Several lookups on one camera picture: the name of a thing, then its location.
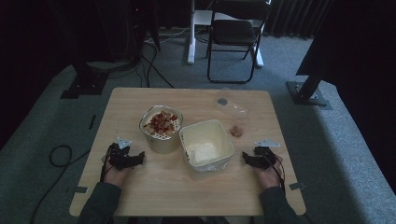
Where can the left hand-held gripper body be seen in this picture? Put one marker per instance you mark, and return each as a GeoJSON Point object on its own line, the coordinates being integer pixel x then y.
{"type": "Point", "coordinates": [120, 157]}

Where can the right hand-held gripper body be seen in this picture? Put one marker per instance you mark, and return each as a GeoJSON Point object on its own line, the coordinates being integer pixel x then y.
{"type": "Point", "coordinates": [264, 157]}

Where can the metal strainer pot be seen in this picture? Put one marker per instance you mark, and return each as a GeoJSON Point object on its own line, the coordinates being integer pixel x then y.
{"type": "Point", "coordinates": [162, 140]}

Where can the pile of red food scraps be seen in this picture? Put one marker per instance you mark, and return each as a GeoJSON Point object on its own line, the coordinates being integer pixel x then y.
{"type": "Point", "coordinates": [161, 123]}

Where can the cream bin with plastic liner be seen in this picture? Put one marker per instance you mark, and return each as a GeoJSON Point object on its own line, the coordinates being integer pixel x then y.
{"type": "Point", "coordinates": [207, 146]}

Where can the person's left hand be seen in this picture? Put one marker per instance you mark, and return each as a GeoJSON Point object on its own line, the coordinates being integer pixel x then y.
{"type": "Point", "coordinates": [115, 174]}

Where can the person's right hand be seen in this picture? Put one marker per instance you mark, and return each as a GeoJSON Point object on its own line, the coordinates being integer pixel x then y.
{"type": "Point", "coordinates": [270, 176]}

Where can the small red food scrap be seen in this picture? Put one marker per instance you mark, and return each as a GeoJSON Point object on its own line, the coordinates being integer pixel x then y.
{"type": "Point", "coordinates": [236, 131]}

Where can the grey tape piece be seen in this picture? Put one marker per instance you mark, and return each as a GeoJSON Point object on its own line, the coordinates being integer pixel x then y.
{"type": "Point", "coordinates": [81, 189]}
{"type": "Point", "coordinates": [296, 186]}

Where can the black tape strip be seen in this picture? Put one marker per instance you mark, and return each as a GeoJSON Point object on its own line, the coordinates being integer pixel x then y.
{"type": "Point", "coordinates": [92, 122]}

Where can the black metal stand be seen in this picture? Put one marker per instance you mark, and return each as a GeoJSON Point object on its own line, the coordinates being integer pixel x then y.
{"type": "Point", "coordinates": [85, 82]}
{"type": "Point", "coordinates": [308, 90]}

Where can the black folding chair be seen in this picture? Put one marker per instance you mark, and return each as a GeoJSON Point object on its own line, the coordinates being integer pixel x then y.
{"type": "Point", "coordinates": [235, 32]}

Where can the dark curtain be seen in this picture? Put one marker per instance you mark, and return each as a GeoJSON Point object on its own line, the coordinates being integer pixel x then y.
{"type": "Point", "coordinates": [295, 17]}

